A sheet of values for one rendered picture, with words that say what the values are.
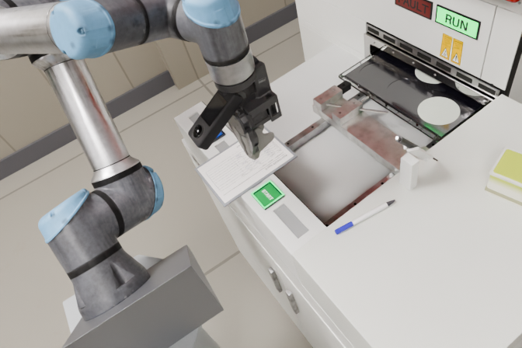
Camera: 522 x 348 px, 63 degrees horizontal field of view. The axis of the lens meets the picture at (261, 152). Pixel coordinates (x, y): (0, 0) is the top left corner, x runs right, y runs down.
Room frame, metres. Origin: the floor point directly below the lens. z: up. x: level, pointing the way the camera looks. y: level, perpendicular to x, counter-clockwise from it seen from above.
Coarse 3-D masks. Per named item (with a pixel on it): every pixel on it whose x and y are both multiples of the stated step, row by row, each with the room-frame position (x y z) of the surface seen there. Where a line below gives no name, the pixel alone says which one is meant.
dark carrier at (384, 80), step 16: (368, 64) 0.95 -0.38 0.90; (384, 64) 0.93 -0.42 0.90; (400, 64) 0.91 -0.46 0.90; (352, 80) 0.91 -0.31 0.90; (368, 80) 0.89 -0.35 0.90; (384, 80) 0.87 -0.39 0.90; (400, 80) 0.85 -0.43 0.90; (416, 80) 0.83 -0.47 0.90; (384, 96) 0.81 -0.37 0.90; (400, 96) 0.79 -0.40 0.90; (416, 96) 0.77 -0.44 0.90; (432, 96) 0.75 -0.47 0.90; (448, 96) 0.74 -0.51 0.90; (464, 96) 0.72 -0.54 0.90; (416, 112) 0.72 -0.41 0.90; (464, 112) 0.67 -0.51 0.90; (432, 128) 0.65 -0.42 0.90; (448, 128) 0.64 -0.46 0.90
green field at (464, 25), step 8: (440, 8) 0.81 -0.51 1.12; (440, 16) 0.81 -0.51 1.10; (448, 16) 0.79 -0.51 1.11; (456, 16) 0.77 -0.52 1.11; (448, 24) 0.79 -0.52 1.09; (456, 24) 0.77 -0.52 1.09; (464, 24) 0.75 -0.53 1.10; (472, 24) 0.73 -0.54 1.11; (464, 32) 0.75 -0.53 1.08; (472, 32) 0.73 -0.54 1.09
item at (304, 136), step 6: (354, 96) 0.89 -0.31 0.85; (360, 96) 0.89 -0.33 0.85; (318, 120) 0.85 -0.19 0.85; (324, 120) 0.84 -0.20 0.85; (312, 126) 0.83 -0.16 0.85; (318, 126) 0.83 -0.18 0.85; (324, 126) 0.83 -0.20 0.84; (300, 132) 0.83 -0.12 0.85; (306, 132) 0.82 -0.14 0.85; (312, 132) 0.82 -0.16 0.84; (318, 132) 0.83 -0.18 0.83; (294, 138) 0.81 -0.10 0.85; (300, 138) 0.80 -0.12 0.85; (306, 138) 0.81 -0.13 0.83; (288, 144) 0.79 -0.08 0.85; (294, 144) 0.79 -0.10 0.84; (300, 144) 0.80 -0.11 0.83; (294, 150) 0.79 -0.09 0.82
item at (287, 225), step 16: (192, 112) 0.92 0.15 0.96; (224, 128) 0.82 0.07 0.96; (192, 144) 0.85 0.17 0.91; (224, 144) 0.77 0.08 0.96; (272, 176) 0.62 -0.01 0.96; (288, 192) 0.56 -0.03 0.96; (240, 208) 0.64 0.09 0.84; (256, 208) 0.55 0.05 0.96; (272, 208) 0.53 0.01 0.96; (288, 208) 0.52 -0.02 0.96; (304, 208) 0.51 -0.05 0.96; (256, 224) 0.56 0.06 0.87; (272, 224) 0.49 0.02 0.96; (288, 224) 0.48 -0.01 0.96; (304, 224) 0.47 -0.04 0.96; (320, 224) 0.46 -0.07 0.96; (272, 240) 0.49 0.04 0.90; (288, 240) 0.45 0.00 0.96; (304, 240) 0.43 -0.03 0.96; (288, 256) 0.43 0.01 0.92
